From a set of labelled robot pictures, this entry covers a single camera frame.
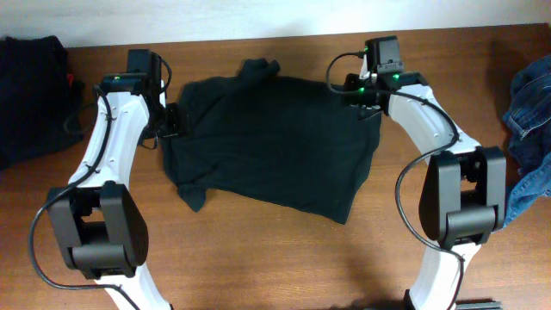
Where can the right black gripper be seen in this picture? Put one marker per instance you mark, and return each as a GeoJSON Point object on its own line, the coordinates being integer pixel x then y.
{"type": "Point", "coordinates": [353, 95]}

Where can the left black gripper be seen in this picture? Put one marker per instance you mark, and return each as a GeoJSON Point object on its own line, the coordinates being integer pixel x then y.
{"type": "Point", "coordinates": [180, 123]}

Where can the dark green t-shirt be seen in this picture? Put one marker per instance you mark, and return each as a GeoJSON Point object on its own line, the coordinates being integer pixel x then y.
{"type": "Point", "coordinates": [284, 140]}

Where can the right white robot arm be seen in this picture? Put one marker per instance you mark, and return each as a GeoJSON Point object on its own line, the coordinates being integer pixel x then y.
{"type": "Point", "coordinates": [463, 197]}

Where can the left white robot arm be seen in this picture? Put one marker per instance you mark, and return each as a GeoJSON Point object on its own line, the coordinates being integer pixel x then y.
{"type": "Point", "coordinates": [98, 227]}

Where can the black folded garment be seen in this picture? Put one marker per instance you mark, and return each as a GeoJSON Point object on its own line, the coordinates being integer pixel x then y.
{"type": "Point", "coordinates": [39, 101]}

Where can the blue denim jeans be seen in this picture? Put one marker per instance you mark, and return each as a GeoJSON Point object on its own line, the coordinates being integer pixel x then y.
{"type": "Point", "coordinates": [528, 118]}

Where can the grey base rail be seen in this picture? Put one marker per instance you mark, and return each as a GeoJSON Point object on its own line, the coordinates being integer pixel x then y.
{"type": "Point", "coordinates": [479, 305]}

